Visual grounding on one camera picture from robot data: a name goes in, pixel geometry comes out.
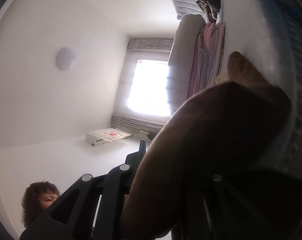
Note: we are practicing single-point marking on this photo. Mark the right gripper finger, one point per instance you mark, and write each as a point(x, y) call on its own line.
point(91, 207)

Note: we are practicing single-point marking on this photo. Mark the brown coat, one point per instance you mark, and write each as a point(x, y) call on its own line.
point(207, 174)

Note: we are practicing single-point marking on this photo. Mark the person's head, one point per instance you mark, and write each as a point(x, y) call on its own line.
point(37, 198)

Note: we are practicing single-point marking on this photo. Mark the white air conditioner unit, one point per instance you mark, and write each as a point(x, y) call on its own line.
point(104, 136)

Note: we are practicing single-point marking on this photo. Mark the window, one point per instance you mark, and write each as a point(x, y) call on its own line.
point(142, 90)

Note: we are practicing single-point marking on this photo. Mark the round ceiling lamp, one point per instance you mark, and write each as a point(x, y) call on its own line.
point(65, 59)

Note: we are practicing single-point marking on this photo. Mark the blue-grey folded blanket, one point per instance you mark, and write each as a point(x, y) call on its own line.
point(210, 38)

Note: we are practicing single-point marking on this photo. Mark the grey quilted bed mattress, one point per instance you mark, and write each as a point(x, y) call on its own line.
point(269, 35)

